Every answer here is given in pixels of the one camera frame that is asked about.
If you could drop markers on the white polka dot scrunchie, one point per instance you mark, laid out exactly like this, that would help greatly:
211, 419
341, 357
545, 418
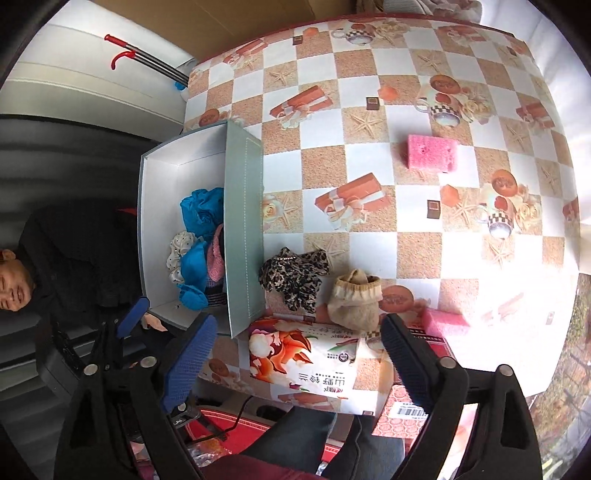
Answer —
178, 258

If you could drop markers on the floral tissue pack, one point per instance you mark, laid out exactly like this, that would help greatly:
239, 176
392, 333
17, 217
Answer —
300, 360

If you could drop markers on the dark blue satin scrunchie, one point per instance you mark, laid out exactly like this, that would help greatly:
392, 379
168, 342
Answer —
201, 212

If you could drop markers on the dark brown knit hat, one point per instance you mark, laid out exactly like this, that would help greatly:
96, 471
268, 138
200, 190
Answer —
215, 263

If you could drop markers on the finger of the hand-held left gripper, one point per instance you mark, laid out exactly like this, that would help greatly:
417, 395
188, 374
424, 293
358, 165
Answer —
132, 318

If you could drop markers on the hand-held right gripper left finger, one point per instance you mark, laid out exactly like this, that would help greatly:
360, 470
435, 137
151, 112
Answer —
189, 364

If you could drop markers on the red plastic stool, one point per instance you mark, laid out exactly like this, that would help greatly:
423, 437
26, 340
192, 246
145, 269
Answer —
217, 421

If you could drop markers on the white cardboard box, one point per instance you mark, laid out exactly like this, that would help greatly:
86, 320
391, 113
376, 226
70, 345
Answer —
242, 230

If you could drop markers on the beige sock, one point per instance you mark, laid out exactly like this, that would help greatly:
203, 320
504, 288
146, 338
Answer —
353, 300

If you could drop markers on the blue sequined cloth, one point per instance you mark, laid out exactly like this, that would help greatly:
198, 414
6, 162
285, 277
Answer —
194, 265

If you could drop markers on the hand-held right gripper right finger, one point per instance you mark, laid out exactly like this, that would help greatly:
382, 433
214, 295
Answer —
406, 364

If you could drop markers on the pink foam sponge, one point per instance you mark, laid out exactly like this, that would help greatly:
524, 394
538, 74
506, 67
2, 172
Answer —
431, 152
445, 323

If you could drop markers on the leopard print scrunchie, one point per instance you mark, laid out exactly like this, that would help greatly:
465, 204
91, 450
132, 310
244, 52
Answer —
295, 277

